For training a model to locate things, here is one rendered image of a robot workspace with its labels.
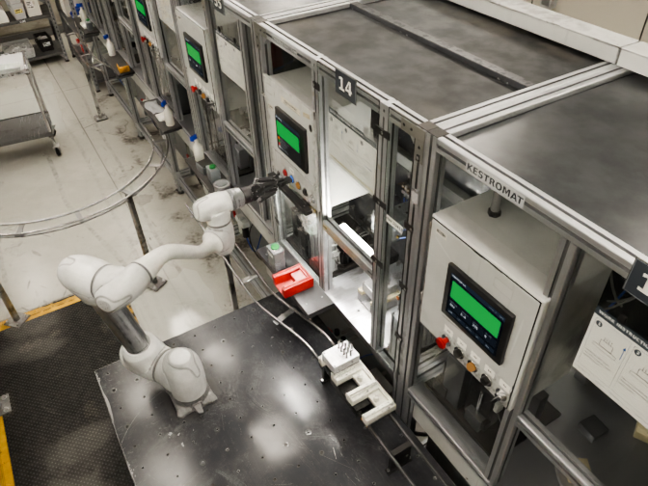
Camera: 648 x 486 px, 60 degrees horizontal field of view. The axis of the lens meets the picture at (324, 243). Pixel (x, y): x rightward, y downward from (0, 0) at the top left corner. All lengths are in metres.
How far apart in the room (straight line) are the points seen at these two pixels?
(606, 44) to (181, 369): 1.95
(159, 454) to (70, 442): 1.09
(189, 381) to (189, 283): 1.77
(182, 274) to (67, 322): 0.83
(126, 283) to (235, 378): 0.86
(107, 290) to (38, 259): 2.81
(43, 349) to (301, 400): 2.02
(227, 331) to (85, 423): 1.11
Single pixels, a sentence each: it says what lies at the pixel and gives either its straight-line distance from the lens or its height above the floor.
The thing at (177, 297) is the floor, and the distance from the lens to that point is 4.06.
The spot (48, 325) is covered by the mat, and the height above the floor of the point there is 0.01.
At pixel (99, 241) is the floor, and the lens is 4.74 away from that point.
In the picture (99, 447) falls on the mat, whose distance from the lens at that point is 3.45.
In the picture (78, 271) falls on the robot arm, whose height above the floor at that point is 1.50.
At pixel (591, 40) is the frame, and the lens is 2.17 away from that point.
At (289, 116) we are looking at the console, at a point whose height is 1.73.
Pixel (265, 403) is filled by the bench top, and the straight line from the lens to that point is 2.55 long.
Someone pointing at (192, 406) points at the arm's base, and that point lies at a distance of 2.56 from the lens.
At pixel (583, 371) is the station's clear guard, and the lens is 1.52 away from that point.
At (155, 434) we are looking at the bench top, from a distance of 2.57.
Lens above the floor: 2.79
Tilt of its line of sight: 40 degrees down
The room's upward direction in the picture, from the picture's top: 2 degrees counter-clockwise
